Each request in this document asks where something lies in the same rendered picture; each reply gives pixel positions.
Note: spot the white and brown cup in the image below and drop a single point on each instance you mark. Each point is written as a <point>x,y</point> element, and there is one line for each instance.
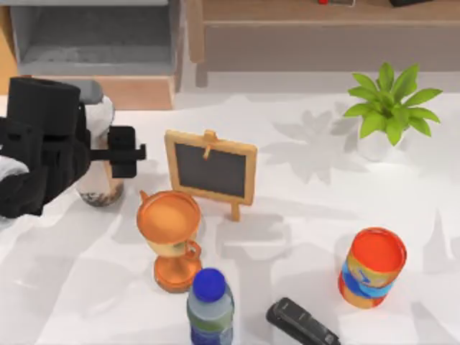
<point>101,192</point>

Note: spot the open wooden shelf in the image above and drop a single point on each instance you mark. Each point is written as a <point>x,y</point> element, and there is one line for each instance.
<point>323,43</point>

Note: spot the pale grey rounded box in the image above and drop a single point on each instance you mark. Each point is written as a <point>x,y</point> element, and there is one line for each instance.
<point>92,91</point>

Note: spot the pale wooden drawer front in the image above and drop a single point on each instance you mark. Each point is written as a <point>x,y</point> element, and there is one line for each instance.
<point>136,93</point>

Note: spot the orange and blue can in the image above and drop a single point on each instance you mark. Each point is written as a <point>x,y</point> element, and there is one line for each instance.
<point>375,258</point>

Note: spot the orange gold trophy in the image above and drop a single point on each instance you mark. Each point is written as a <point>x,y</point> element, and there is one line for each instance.
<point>169,219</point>

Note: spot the green plant in white pot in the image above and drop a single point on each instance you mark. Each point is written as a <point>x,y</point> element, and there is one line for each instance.
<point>390,100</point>

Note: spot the wooden framed blackboard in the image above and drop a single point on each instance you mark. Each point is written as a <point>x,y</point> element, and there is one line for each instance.
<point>212,169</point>

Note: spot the wooden cupboard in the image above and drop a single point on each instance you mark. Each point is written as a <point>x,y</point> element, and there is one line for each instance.
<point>6,46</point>

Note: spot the small black object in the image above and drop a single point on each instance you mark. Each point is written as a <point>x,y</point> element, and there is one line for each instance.
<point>409,3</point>

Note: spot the small grey object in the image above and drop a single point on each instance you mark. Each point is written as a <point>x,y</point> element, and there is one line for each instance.
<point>341,2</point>

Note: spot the grey pierced drawer inside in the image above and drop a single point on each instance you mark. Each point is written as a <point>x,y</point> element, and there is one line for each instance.
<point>97,36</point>

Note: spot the black stapler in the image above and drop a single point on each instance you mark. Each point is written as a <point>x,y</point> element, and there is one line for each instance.
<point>298,320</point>

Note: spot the blue capped clear bottle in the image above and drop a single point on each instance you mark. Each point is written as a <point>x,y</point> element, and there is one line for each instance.
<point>210,309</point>

